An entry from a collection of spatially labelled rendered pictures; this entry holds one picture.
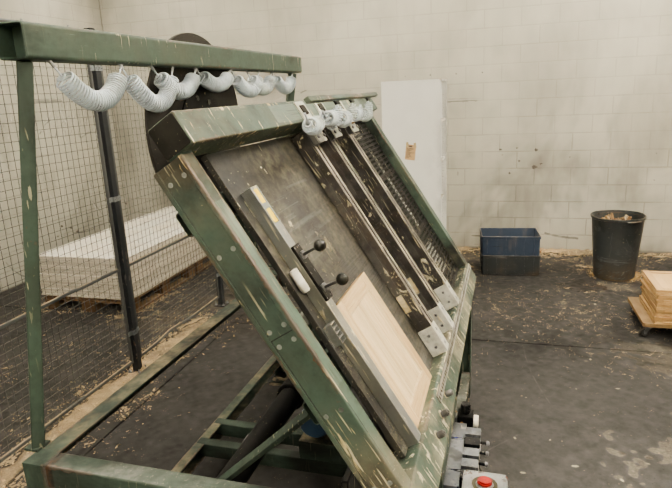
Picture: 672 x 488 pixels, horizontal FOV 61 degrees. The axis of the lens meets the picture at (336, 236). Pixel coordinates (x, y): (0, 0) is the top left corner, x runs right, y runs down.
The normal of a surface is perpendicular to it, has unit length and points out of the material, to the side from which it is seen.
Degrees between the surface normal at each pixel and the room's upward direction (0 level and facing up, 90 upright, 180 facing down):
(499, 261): 90
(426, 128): 90
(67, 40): 90
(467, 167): 90
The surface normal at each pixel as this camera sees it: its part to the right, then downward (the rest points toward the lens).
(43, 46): 0.96, 0.03
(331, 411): -0.29, 0.25
